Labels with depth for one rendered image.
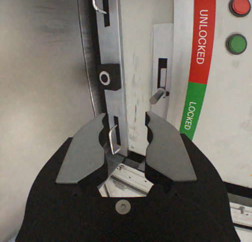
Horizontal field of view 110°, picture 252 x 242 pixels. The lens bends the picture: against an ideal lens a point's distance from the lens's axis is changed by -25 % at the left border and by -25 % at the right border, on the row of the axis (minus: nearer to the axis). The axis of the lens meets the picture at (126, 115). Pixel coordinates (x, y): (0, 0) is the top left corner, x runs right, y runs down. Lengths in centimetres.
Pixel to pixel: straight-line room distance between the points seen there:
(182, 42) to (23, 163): 34
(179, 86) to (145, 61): 9
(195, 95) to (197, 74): 4
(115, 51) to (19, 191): 36
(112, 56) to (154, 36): 10
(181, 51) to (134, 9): 14
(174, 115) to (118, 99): 15
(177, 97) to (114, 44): 17
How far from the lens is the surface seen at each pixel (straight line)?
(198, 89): 25
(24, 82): 24
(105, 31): 30
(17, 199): 32
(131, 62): 28
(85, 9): 34
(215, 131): 29
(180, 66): 20
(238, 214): 49
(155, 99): 21
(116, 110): 33
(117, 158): 43
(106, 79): 27
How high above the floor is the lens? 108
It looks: 28 degrees down
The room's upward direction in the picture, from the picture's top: 104 degrees clockwise
